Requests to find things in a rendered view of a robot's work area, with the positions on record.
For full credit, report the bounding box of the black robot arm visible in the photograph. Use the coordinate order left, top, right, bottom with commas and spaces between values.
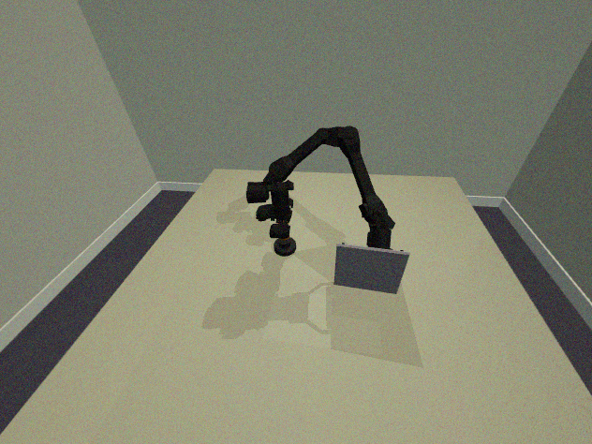
246, 126, 395, 250

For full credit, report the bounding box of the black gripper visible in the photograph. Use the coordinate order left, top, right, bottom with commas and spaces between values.
269, 198, 293, 239

